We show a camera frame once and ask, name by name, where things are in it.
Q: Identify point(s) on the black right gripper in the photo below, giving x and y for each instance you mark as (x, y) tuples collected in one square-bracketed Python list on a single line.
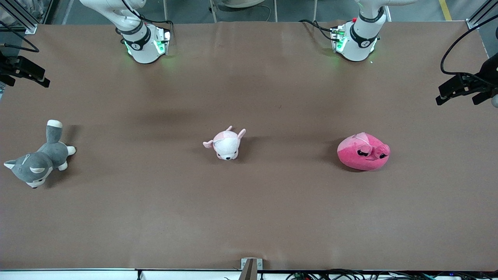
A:
[(7, 67)]

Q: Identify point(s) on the thin grey metal pole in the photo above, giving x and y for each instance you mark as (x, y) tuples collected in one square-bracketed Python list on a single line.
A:
[(274, 11), (213, 11), (315, 11)]

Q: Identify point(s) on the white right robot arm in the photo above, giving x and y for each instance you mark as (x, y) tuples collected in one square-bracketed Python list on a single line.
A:
[(142, 46)]

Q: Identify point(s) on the white round floor object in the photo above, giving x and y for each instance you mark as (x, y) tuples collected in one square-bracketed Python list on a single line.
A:
[(243, 3)]

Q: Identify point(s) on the aluminium frame profile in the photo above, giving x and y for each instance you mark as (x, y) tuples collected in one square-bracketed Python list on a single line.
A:
[(478, 17), (23, 17)]

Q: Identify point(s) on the grey metal mount bracket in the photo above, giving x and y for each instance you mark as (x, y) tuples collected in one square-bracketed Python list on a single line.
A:
[(251, 268)]

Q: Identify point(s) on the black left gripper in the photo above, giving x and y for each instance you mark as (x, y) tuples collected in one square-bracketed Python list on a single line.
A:
[(488, 72)]

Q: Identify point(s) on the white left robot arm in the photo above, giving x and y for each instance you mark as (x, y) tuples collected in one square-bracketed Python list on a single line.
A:
[(362, 42)]

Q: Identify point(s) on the white table edge rail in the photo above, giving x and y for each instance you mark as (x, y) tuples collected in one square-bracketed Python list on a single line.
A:
[(78, 274)]

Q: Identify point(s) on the hot pink round plush toy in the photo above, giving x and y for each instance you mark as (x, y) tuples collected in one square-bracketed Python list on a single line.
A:
[(358, 155)]

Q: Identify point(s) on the pale pink white plush dog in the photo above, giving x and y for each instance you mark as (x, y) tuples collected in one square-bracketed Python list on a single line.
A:
[(225, 146)]

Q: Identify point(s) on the grey white plush cat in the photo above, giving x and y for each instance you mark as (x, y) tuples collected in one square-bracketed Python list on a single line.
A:
[(42, 159)]

